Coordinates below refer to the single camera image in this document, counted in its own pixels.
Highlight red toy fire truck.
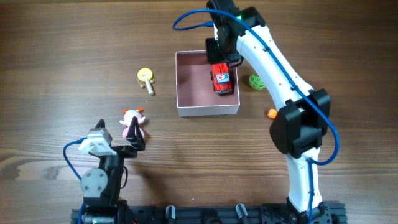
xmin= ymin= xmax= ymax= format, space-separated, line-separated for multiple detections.
xmin=210 ymin=63 xmax=233 ymax=95

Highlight green ball red numbers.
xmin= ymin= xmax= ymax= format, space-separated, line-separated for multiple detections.
xmin=249 ymin=72 xmax=266 ymax=90

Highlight white duck plush toy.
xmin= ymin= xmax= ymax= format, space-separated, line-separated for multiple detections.
xmin=267 ymin=108 xmax=278 ymax=119

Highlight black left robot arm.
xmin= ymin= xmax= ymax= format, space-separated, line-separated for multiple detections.
xmin=77 ymin=116 xmax=146 ymax=224

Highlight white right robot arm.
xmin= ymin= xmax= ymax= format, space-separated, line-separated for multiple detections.
xmin=206 ymin=1 xmax=338 ymax=223

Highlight pink pig plush toy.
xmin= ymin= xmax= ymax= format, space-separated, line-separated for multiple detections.
xmin=119 ymin=107 xmax=146 ymax=139

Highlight white box pink inside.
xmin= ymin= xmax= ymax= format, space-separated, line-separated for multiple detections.
xmin=175 ymin=50 xmax=240 ymax=117

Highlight yellow wooden rattle drum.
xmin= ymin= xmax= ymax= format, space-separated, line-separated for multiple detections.
xmin=137 ymin=68 xmax=154 ymax=95

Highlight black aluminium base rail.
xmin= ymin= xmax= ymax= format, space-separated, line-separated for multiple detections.
xmin=81 ymin=202 xmax=348 ymax=224

